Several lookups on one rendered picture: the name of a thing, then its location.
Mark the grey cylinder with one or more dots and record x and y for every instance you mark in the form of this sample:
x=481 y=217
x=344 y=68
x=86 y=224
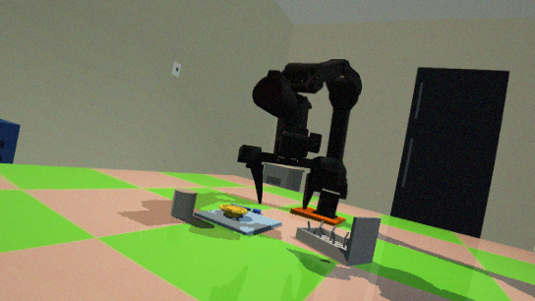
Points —
x=183 y=203

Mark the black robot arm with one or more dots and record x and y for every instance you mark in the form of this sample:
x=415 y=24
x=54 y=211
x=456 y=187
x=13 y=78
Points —
x=277 y=94

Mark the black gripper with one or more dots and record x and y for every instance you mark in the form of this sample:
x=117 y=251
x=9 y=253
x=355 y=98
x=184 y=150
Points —
x=321 y=166

